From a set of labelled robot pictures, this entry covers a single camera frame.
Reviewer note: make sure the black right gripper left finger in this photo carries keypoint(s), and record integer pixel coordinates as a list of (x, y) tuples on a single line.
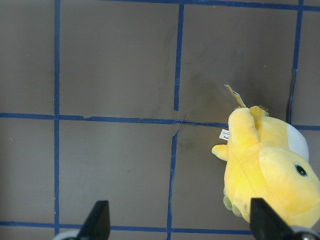
[(97, 225)]

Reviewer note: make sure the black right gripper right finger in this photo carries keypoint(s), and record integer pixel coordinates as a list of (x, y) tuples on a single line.
[(265, 223)]

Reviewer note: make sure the yellow plush dinosaur toy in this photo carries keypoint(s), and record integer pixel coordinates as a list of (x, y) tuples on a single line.
[(268, 158)]

